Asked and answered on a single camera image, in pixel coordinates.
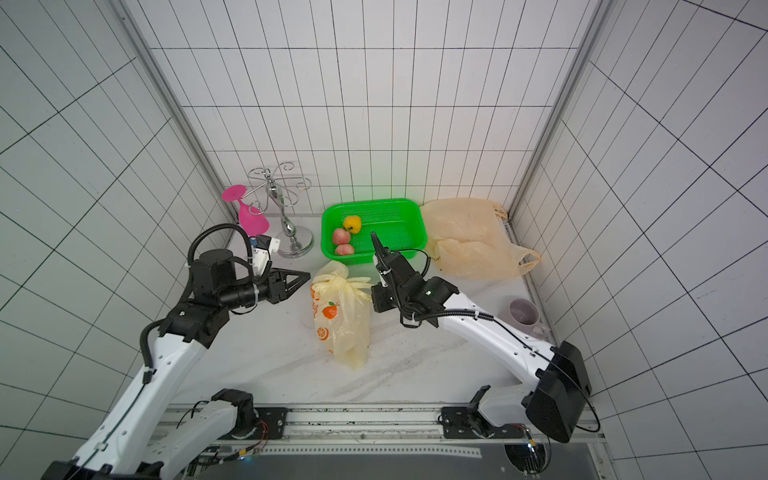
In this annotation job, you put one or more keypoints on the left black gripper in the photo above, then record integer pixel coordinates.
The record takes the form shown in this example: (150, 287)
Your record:
(278, 284)

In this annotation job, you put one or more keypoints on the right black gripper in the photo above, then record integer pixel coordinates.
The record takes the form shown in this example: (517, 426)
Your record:
(393, 278)

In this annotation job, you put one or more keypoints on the pink peach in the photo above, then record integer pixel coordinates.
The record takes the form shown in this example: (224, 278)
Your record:
(341, 236)
(344, 250)

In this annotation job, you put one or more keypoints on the yellow printed plastic bag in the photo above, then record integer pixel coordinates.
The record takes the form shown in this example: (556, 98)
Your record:
(342, 307)

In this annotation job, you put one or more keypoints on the plain beige plastic bag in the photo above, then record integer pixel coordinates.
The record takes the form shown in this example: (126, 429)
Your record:
(466, 239)

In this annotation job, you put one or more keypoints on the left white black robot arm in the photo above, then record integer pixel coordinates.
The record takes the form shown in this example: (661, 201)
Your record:
(169, 350)

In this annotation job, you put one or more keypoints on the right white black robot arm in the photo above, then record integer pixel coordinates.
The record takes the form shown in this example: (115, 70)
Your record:
(553, 387)

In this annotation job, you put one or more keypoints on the yellow bell pepper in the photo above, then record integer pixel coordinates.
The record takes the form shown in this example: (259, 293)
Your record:
(352, 224)

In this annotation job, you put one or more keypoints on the green plastic basket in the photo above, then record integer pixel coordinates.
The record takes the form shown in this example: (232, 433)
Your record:
(398, 223)

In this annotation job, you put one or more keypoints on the silver metal glass rack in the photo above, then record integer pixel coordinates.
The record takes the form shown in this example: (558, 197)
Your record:
(282, 188)

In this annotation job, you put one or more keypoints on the pink plastic wine glass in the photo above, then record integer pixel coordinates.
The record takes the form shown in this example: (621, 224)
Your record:
(250, 217)

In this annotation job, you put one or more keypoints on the purple mug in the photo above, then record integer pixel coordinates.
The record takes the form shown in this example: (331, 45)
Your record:
(526, 318)

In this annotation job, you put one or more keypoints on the aluminium mounting rail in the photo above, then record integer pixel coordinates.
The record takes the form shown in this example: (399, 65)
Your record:
(360, 429)

